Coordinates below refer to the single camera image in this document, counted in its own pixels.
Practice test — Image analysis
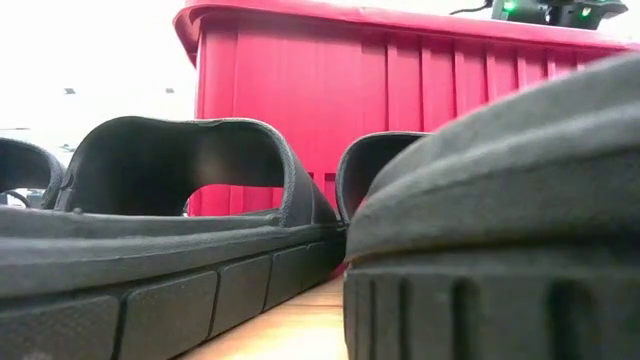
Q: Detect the red plastic bin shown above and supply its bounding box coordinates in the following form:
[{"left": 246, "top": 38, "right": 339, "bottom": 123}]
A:
[{"left": 172, "top": 0, "right": 640, "bottom": 218}]

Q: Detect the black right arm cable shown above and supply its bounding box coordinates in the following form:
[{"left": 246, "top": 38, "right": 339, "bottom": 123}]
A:
[{"left": 448, "top": 0, "right": 496, "bottom": 17}]

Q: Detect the black curved cable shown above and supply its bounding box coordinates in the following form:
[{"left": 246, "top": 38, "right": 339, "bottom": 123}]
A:
[{"left": 0, "top": 189, "right": 32, "bottom": 209}]

